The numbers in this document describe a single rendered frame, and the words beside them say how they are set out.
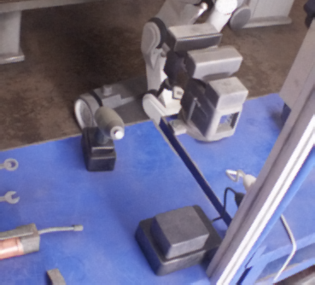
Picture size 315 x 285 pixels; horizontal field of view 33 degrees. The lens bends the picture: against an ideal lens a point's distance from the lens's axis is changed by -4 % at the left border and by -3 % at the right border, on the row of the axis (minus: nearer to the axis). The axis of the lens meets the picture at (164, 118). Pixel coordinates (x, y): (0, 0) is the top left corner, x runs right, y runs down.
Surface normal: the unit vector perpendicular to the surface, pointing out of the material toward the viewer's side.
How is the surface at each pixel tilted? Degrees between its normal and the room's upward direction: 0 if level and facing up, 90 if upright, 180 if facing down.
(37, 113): 0
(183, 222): 0
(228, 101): 90
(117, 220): 0
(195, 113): 88
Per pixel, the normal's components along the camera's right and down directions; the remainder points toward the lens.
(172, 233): 0.22, -0.72
